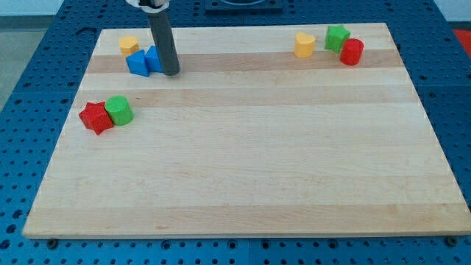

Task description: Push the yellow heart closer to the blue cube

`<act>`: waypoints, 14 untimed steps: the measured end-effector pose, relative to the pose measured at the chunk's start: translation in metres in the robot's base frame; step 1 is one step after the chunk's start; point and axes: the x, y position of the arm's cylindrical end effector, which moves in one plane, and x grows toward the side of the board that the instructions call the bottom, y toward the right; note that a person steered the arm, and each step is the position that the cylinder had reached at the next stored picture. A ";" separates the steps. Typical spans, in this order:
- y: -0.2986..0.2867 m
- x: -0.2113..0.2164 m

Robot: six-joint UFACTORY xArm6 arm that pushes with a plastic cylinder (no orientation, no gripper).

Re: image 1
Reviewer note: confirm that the blue triangle block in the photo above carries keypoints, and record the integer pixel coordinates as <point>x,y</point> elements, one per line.
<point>136,63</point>

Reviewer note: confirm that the green cylinder block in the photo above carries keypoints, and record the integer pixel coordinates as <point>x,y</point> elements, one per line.
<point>119,110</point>

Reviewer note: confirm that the yellow hexagon block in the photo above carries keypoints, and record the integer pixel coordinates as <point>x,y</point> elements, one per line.
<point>128,45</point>

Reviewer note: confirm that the red star block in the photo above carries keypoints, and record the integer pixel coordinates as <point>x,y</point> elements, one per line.
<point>96,118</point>

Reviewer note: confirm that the blue cube block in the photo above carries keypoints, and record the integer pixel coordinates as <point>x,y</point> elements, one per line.
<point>152,60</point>

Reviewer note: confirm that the light wooden board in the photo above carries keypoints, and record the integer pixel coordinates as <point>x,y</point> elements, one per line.
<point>249,140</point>

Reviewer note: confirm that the yellow heart block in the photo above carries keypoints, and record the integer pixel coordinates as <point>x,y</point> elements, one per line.
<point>304,45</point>

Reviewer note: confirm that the green star block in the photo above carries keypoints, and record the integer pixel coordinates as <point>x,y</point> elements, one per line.
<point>335,37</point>

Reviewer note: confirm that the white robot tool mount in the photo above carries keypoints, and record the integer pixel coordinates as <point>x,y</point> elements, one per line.
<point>150,6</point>

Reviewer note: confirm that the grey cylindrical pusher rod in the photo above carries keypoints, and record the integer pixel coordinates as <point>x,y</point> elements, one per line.
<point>162,34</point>

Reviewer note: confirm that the red cylinder block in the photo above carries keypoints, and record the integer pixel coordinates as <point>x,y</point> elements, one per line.
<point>352,51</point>

